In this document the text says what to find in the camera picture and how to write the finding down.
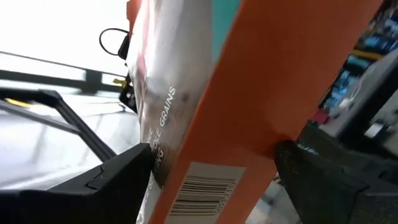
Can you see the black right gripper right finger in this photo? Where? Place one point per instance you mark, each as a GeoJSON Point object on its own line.
{"type": "Point", "coordinates": [323, 193]}

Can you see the cluttered storage shelf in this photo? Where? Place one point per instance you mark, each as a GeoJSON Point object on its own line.
{"type": "Point", "coordinates": [376, 40]}

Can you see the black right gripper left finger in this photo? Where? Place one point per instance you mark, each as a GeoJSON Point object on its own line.
{"type": "Point", "coordinates": [93, 199]}

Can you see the dark railing bar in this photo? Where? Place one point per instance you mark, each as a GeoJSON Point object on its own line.
{"type": "Point", "coordinates": [90, 81]}

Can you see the orange cereal box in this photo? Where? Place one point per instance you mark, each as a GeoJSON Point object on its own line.
{"type": "Point", "coordinates": [248, 77]}

